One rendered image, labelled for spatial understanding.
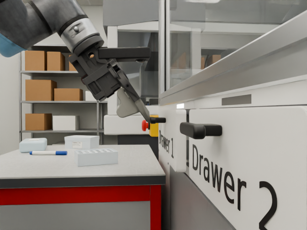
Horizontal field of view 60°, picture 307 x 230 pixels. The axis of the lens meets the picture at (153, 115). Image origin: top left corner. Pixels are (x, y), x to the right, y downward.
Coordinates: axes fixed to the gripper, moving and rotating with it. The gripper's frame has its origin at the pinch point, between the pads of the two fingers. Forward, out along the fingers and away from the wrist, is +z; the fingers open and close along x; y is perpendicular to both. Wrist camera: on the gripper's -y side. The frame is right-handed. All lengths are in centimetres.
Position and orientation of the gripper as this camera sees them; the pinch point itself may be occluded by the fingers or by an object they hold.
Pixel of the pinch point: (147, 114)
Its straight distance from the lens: 59.6
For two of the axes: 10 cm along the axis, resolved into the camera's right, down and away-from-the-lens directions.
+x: 0.9, 0.1, -10.0
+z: 5.7, 8.2, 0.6
